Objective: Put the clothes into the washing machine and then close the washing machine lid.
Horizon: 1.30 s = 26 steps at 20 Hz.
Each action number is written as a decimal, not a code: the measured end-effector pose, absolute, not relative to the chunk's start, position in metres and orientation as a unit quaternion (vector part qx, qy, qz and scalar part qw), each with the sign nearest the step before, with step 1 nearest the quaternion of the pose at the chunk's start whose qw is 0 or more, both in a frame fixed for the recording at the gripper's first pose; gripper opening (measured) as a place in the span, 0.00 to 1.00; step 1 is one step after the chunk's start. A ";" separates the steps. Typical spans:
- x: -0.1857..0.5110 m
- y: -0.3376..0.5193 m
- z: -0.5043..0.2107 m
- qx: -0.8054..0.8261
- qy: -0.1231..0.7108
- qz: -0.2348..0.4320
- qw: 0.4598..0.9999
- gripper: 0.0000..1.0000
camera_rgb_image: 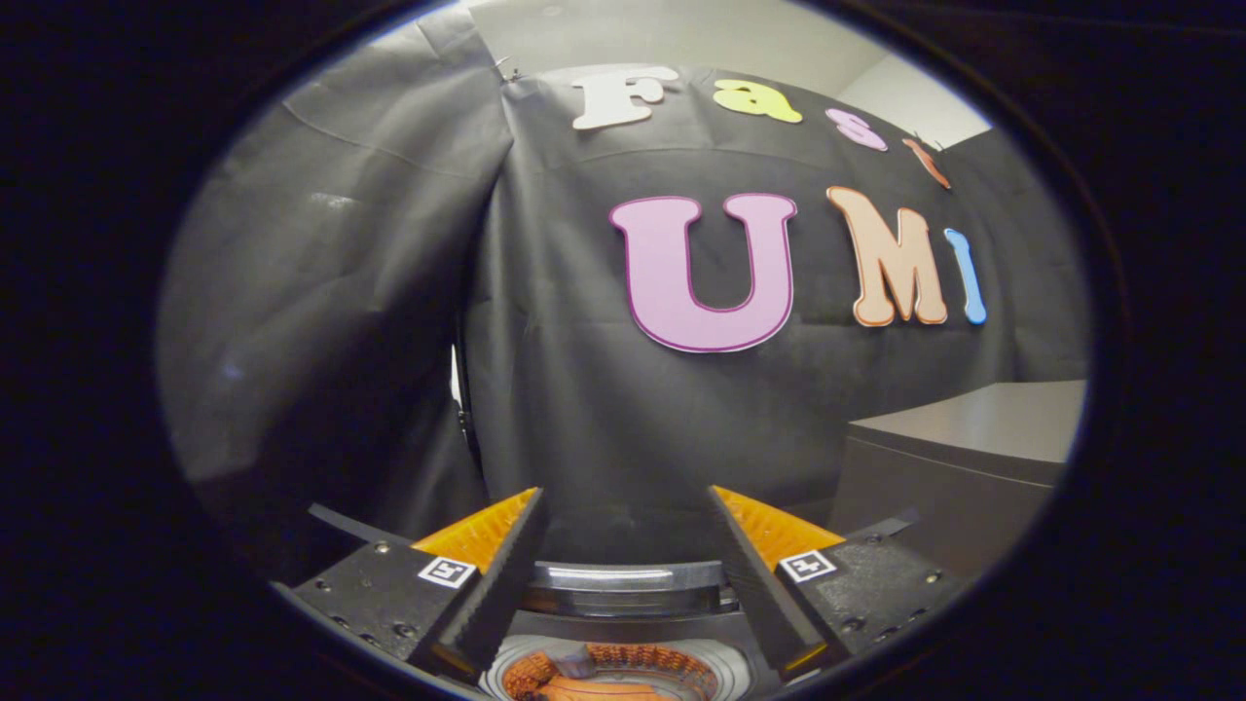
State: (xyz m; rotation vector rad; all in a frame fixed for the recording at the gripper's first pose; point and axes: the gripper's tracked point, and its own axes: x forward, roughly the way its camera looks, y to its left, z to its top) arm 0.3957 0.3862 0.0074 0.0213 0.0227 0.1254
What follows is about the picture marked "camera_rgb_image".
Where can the grey washing machine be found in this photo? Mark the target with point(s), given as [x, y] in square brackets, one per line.
[623, 628]

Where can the grey white cabinet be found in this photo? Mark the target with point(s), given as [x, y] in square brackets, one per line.
[973, 428]

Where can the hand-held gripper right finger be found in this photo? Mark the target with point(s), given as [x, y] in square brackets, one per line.
[754, 584]

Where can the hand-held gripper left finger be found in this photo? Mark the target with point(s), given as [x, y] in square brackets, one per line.
[496, 594]

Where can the black backdrop cloth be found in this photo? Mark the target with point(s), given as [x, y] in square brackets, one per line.
[341, 292]

